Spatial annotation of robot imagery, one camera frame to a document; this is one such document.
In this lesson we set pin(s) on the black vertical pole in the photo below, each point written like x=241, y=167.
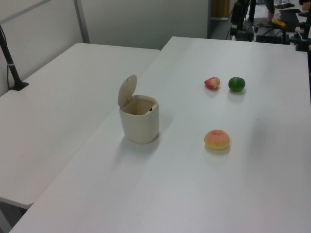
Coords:
x=252, y=11

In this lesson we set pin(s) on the black clamp stand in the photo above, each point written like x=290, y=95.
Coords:
x=301, y=40

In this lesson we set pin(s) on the red strawberry toy fruit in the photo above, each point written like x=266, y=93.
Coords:
x=212, y=83

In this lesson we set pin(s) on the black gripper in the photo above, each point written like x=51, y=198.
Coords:
x=238, y=13

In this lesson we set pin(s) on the black equipment box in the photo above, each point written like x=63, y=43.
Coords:
x=246, y=32

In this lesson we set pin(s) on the cream plastic garbage bin body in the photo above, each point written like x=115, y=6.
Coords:
x=139, y=128

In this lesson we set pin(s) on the green lime toy fruit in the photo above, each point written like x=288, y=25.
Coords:
x=236, y=84

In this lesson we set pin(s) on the orange yellow peach toy fruit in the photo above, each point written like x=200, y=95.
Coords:
x=216, y=139

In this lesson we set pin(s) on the yellow object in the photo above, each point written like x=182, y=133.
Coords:
x=278, y=22

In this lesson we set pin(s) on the cream garbage bin lid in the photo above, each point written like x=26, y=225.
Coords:
x=127, y=89

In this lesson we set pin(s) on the black desk tray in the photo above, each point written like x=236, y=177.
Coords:
x=290, y=18

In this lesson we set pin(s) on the grey partition post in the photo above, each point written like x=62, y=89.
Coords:
x=82, y=20

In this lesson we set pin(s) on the brown wooden board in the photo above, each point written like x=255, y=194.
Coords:
x=219, y=8

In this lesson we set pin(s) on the black camera stand pole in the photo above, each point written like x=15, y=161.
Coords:
x=11, y=66

